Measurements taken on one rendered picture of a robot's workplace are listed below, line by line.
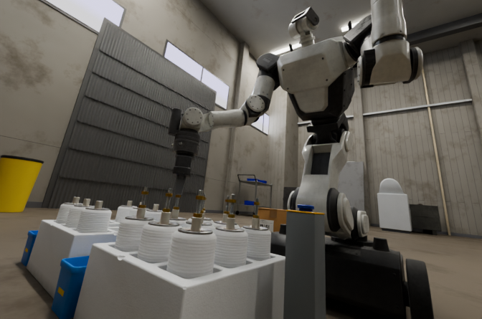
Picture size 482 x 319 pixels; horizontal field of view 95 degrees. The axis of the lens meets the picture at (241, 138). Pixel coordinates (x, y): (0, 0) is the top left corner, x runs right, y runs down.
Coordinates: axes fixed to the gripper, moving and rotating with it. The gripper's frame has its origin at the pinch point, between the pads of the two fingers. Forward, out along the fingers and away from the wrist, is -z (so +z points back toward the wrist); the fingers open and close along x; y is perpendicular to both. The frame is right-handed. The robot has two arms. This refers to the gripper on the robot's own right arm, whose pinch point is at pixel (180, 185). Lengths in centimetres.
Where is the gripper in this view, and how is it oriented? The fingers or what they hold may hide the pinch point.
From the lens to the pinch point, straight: 78.8
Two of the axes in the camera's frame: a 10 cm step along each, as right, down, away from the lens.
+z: 0.9, -9.6, 2.8
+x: -2.3, 2.5, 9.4
